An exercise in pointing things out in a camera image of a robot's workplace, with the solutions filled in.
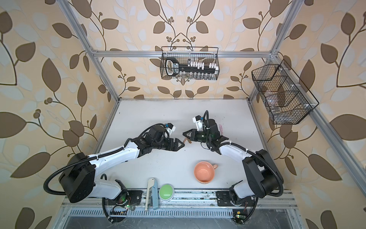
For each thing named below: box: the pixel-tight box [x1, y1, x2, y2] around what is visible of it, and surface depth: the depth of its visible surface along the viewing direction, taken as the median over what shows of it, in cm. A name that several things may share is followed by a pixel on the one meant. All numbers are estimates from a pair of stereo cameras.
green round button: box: [158, 183, 175, 202], surface depth 77 cm
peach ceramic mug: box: [193, 161, 219, 185], surface depth 82 cm
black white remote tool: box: [165, 57, 219, 76], surface depth 84 cm
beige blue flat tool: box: [144, 177, 159, 211], surface depth 75 cm
